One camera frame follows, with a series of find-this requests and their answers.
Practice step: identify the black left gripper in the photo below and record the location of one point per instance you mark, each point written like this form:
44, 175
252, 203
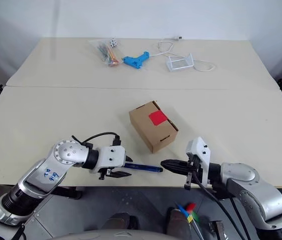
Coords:
104, 174

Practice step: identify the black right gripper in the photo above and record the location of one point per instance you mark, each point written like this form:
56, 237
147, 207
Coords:
193, 168

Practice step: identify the brown cardboard box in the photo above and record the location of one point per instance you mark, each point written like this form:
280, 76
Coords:
150, 136

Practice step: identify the red tape patch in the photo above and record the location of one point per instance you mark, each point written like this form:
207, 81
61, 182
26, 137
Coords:
157, 118

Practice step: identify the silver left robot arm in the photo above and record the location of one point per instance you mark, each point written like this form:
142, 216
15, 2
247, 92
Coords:
66, 152

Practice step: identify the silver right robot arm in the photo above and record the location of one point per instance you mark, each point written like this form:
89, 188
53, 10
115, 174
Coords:
250, 187

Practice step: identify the dark brown rounded shape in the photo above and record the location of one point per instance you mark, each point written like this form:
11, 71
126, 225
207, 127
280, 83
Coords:
178, 222

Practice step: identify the blue glue gun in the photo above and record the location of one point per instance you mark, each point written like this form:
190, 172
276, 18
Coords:
133, 61

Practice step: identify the clear plastic stand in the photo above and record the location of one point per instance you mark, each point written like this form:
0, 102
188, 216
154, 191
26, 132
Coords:
189, 60

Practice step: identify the clear bag of colourful sticks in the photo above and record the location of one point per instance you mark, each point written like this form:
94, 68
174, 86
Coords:
104, 53

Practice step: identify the white dotted cube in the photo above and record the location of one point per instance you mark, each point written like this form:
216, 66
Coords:
112, 43

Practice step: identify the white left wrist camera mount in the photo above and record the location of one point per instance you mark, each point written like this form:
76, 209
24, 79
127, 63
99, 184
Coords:
110, 156

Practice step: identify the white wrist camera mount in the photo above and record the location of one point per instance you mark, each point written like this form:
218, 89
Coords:
110, 156
201, 150

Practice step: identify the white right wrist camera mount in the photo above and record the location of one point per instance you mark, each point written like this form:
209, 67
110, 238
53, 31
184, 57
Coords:
201, 150

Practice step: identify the black table frame leg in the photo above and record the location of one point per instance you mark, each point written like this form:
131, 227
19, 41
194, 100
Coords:
68, 192

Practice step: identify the dark metal bracket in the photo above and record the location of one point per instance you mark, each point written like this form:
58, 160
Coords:
216, 228

